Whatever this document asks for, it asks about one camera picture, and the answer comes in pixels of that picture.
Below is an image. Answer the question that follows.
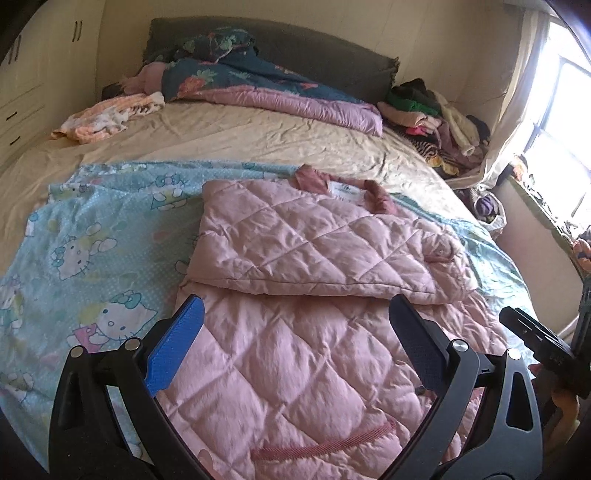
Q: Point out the bed with beige sheet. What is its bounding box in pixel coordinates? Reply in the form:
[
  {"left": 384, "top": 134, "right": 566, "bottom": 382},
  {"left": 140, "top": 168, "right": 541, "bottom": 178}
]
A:
[{"left": 0, "top": 90, "right": 541, "bottom": 462}]

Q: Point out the blue cartoon print sheet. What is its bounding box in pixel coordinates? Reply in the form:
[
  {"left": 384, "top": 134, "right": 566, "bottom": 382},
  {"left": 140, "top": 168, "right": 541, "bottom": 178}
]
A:
[{"left": 0, "top": 159, "right": 536, "bottom": 457}]

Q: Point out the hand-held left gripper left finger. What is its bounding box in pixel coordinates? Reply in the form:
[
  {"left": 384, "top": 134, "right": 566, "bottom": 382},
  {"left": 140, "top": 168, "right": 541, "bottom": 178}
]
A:
[{"left": 48, "top": 294, "right": 218, "bottom": 480}]

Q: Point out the cream curtain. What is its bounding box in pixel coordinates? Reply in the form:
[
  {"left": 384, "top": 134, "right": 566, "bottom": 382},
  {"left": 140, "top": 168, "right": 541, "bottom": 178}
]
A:
[{"left": 445, "top": 0, "right": 561, "bottom": 190}]

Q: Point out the green windowsill cover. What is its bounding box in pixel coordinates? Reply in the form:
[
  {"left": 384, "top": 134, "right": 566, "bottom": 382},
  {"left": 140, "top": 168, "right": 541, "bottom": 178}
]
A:
[{"left": 503, "top": 175, "right": 591, "bottom": 259}]

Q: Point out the bag of clothes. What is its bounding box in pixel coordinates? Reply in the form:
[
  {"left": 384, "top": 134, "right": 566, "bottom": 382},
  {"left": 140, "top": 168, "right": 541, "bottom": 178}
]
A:
[{"left": 466, "top": 187, "right": 506, "bottom": 234}]

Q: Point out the dark floral quilt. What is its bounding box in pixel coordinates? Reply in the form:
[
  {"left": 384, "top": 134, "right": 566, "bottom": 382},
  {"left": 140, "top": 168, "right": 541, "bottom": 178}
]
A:
[{"left": 161, "top": 28, "right": 384, "bottom": 137}]

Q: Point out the pink quilted jacket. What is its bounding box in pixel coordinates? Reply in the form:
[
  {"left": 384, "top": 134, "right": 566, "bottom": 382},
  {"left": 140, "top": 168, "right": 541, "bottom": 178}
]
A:
[{"left": 157, "top": 164, "right": 509, "bottom": 480}]

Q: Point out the pink pillow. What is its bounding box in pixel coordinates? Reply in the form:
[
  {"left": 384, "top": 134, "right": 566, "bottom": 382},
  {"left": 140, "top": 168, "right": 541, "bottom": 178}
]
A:
[{"left": 122, "top": 62, "right": 167, "bottom": 95}]

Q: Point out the window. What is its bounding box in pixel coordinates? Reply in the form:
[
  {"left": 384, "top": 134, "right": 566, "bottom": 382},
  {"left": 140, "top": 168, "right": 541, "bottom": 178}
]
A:
[{"left": 522, "top": 9, "right": 591, "bottom": 232}]

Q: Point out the cream wardrobe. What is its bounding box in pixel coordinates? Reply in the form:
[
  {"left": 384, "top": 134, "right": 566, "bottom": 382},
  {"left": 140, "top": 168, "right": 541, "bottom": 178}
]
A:
[{"left": 0, "top": 0, "right": 112, "bottom": 162}]

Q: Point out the person's right hand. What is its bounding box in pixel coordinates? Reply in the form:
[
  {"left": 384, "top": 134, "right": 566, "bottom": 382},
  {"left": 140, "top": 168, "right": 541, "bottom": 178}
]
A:
[{"left": 529, "top": 362, "right": 583, "bottom": 432}]

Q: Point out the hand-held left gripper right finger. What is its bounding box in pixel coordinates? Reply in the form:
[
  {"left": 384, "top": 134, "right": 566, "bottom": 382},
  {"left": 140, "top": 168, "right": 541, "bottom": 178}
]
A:
[{"left": 389, "top": 294, "right": 543, "bottom": 480}]

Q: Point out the grey padded headboard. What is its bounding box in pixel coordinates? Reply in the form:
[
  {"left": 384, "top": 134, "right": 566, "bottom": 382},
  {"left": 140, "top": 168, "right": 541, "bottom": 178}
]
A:
[{"left": 145, "top": 17, "right": 400, "bottom": 104}]

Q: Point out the peach patterned cloth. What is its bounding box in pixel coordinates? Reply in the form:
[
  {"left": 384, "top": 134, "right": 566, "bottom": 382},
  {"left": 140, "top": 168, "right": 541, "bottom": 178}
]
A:
[{"left": 50, "top": 91, "right": 166, "bottom": 143}]

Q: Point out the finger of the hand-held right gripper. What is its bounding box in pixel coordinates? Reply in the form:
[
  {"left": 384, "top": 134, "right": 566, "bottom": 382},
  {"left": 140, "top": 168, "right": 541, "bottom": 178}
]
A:
[{"left": 499, "top": 306, "right": 571, "bottom": 365}]

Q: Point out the pile of mixed clothes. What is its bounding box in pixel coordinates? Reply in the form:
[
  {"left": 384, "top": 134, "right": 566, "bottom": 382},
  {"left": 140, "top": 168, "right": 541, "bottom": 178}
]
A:
[{"left": 378, "top": 78, "right": 491, "bottom": 178}]

